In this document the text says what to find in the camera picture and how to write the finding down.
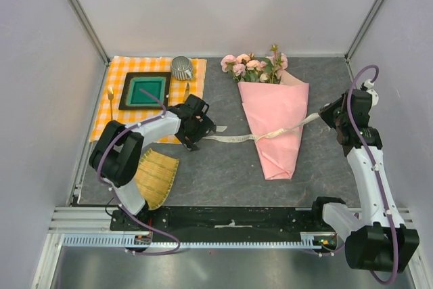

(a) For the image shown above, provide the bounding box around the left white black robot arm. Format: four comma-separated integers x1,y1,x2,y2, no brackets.
89,94,217,230

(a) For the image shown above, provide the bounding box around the cream rose stem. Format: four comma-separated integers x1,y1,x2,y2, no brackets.
233,54,260,81

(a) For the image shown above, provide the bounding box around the orange white checkered cloth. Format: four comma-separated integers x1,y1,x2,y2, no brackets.
89,55,207,142

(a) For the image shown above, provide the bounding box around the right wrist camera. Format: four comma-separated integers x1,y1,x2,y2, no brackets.
361,79,379,107

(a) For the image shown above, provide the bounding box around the white cable duct strip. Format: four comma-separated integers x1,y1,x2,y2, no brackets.
63,234,323,250

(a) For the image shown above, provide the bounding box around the aluminium frame post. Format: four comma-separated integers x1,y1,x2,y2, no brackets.
344,0,386,63
67,0,110,66

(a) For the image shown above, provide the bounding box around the left aluminium frame post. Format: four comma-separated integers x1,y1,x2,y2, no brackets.
67,0,110,66

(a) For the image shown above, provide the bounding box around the gold spoon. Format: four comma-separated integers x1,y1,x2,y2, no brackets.
107,86,114,120

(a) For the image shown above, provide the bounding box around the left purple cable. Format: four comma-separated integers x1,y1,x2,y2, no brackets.
96,88,182,257

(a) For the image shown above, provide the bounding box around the pink rose stem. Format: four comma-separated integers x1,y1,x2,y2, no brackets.
263,43,288,84
221,54,238,80

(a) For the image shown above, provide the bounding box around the right aluminium frame post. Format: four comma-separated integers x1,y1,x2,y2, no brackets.
344,0,386,63

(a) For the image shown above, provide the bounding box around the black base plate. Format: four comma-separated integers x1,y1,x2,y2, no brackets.
110,204,351,243

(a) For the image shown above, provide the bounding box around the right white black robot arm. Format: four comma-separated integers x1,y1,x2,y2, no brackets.
309,89,419,273

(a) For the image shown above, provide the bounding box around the pink wrapping paper sheet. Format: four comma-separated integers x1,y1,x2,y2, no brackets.
237,72,309,180

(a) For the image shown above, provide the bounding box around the woven bamboo mat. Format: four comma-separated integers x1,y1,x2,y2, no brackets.
134,148,179,210

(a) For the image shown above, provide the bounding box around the peach rose stem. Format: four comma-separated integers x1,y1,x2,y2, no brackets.
248,60,278,84

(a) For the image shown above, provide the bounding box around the black green square plate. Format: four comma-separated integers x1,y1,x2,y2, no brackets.
118,72,171,111

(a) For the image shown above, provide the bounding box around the grey striped mug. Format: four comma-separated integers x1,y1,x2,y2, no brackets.
170,56,193,81

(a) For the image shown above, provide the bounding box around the cream ribbon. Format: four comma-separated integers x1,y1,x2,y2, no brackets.
204,113,320,143

